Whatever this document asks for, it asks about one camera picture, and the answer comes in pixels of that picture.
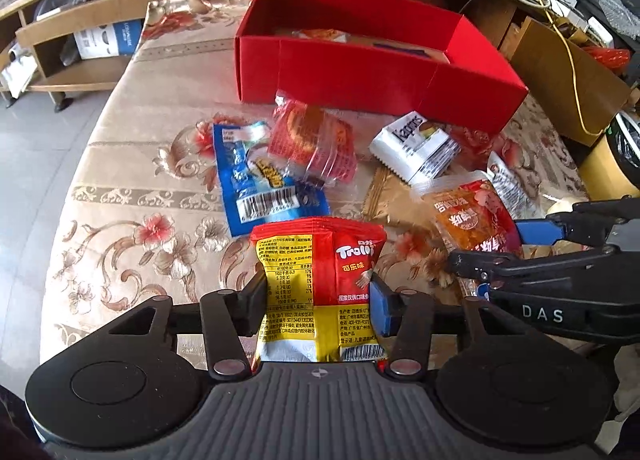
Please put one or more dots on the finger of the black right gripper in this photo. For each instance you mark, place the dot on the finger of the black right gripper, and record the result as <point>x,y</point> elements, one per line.
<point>593,224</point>
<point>605,272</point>

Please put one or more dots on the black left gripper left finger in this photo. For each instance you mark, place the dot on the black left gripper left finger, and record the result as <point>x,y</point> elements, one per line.
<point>223,317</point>

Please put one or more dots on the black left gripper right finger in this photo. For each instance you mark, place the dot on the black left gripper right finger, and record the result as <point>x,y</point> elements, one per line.
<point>408,317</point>

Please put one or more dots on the red yellow Trolli packet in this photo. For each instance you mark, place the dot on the red yellow Trolli packet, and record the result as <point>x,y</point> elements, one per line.
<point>318,271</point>

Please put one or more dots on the orange red snack packet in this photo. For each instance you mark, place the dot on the orange red snack packet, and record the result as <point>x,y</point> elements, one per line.
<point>469,214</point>

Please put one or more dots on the blue sausage snack packet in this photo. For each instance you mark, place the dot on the blue sausage snack packet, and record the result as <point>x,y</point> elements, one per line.
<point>254,190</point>

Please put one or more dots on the white Kapms snack packet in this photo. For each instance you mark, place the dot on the white Kapms snack packet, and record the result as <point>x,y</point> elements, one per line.
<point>414,149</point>

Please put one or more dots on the red clear pastry packet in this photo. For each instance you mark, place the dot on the red clear pastry packet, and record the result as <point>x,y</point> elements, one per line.
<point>310,144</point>

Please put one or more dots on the clear bun bread packet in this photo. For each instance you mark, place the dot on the clear bun bread packet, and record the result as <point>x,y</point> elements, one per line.
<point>510,190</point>

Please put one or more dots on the dark blue snack packet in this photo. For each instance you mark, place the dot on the dark blue snack packet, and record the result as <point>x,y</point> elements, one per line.
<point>403,49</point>

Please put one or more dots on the gold cylindrical tin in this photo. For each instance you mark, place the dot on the gold cylindrical tin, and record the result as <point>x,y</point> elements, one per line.
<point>611,170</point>

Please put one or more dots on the floral beige tablecloth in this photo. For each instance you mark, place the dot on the floral beige tablecloth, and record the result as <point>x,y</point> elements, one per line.
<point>144,214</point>

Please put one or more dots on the brown cardboard box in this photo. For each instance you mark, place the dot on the brown cardboard box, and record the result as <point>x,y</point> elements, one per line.
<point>579,95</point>

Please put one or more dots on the red cardboard box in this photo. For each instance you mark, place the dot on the red cardboard box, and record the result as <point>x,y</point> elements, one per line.
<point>467,82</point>

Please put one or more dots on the white blue carton box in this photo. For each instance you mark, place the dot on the white blue carton box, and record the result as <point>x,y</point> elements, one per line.
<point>109,40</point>

